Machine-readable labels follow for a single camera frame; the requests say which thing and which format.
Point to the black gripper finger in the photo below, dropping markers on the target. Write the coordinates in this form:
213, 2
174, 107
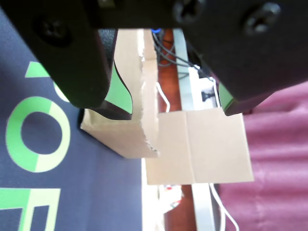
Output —
240, 60
67, 60

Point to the white foam block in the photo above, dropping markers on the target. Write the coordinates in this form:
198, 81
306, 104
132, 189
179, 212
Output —
204, 149

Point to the brown cardboard box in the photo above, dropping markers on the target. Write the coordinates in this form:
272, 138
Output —
127, 139

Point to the white power strip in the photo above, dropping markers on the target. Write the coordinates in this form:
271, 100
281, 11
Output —
197, 81

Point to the pink cloth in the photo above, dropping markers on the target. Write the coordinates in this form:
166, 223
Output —
276, 168

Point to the dark grey WOWROBO mat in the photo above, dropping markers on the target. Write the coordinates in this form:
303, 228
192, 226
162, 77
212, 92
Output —
96, 192

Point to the light grey bar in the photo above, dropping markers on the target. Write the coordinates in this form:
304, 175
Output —
202, 207

